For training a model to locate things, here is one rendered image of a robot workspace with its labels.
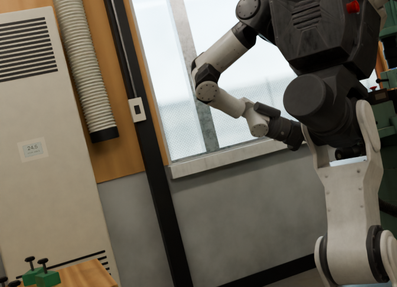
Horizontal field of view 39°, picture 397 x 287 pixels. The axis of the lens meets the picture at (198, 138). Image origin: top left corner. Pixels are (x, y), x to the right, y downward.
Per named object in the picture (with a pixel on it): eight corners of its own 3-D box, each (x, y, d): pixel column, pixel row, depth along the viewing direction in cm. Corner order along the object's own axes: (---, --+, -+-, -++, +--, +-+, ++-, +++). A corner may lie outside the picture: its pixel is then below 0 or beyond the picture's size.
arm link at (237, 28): (233, 38, 172) (268, 8, 167) (222, 19, 177) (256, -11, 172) (253, 54, 181) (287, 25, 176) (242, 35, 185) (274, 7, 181)
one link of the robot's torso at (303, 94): (329, 111, 130) (325, 43, 136) (279, 123, 137) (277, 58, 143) (373, 145, 151) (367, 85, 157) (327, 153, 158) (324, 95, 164)
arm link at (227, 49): (182, 86, 180) (235, 40, 172) (178, 65, 190) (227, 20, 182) (207, 106, 186) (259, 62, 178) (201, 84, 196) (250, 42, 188)
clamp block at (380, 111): (344, 135, 215) (339, 112, 215) (370, 127, 221) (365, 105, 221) (372, 131, 202) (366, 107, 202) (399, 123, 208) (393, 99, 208)
